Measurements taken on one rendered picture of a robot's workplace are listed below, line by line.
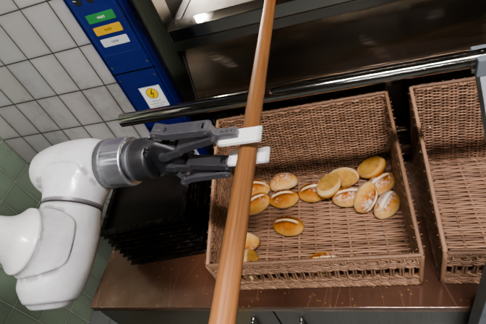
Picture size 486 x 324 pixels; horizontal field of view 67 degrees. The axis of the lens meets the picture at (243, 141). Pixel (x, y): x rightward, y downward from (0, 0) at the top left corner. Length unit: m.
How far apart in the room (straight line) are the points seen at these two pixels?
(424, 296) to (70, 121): 1.29
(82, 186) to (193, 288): 0.65
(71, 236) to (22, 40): 0.84
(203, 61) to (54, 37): 0.46
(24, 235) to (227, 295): 0.33
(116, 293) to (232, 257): 0.93
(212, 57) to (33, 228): 0.73
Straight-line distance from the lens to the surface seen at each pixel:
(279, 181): 1.25
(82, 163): 0.68
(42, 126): 1.62
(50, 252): 0.64
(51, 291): 0.66
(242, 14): 1.06
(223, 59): 1.15
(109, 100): 1.37
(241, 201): 0.51
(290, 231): 1.16
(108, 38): 1.17
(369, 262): 0.99
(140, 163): 0.63
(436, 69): 0.72
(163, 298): 1.26
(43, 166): 0.74
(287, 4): 1.03
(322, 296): 1.10
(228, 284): 0.45
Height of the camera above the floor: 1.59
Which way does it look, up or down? 41 degrees down
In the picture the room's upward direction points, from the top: 23 degrees counter-clockwise
